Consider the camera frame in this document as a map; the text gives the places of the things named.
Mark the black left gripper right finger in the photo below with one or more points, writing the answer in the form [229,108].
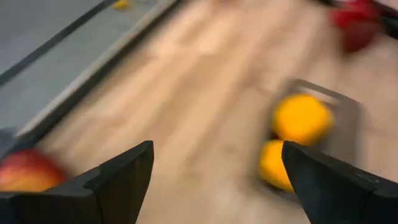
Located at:
[342,199]

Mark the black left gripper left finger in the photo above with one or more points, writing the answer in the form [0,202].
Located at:
[93,205]

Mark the red apple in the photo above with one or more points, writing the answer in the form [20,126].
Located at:
[28,171]

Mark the yellow bell pepper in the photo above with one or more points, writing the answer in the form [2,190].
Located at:
[272,165]
[301,119]

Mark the red bell pepper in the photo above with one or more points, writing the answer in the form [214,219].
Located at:
[354,21]

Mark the clear plastic bin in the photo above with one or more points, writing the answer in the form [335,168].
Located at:
[351,124]

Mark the small yellow object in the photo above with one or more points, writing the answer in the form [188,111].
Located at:
[121,4]

